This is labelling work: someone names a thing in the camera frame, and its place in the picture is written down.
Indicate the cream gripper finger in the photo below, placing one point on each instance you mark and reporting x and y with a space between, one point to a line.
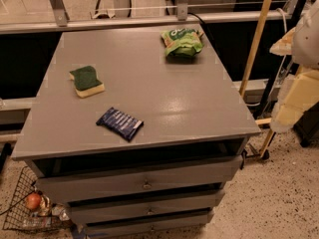
296 96

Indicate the green rice chip bag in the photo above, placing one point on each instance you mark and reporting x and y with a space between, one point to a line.
184 42

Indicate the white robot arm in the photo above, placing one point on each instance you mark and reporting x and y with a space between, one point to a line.
302 42

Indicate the green and yellow sponge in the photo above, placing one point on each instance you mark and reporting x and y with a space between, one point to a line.
86 82

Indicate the grey drawer cabinet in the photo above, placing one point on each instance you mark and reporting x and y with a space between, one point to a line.
131 140

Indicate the bottom grey drawer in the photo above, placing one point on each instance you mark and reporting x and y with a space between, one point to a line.
149 223

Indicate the grey drawer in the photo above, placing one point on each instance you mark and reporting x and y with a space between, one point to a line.
149 223
149 206
152 178

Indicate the blue snack bar wrapper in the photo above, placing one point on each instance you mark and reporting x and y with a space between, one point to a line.
121 123

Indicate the top grey drawer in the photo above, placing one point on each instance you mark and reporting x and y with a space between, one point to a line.
152 178

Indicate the middle grey drawer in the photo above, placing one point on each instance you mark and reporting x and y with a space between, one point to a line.
149 206

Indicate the red apple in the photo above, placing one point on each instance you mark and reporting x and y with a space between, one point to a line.
33 201

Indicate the clear plastic bottle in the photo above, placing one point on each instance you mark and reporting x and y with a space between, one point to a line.
36 222

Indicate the metal bracket centre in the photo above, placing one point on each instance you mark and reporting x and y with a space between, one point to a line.
181 9

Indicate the metal bracket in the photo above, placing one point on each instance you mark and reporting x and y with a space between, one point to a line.
181 9
60 13

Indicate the grey metal rail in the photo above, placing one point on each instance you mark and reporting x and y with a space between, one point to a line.
21 28

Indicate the metal bracket left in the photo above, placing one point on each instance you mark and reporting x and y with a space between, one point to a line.
60 13

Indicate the black wire basket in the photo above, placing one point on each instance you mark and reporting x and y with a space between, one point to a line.
18 211

